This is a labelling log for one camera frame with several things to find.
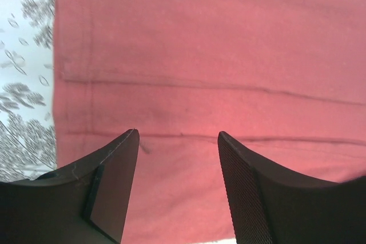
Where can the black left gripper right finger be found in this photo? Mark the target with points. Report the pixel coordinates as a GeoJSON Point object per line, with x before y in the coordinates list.
{"type": "Point", "coordinates": [270, 203]}

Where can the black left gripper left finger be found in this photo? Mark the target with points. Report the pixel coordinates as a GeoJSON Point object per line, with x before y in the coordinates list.
{"type": "Point", "coordinates": [85, 201]}

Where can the pink t-shirt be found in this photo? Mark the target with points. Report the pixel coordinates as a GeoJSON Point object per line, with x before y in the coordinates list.
{"type": "Point", "coordinates": [284, 77]}

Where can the floral tablecloth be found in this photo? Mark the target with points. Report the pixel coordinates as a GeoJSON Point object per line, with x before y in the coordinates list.
{"type": "Point", "coordinates": [27, 68]}

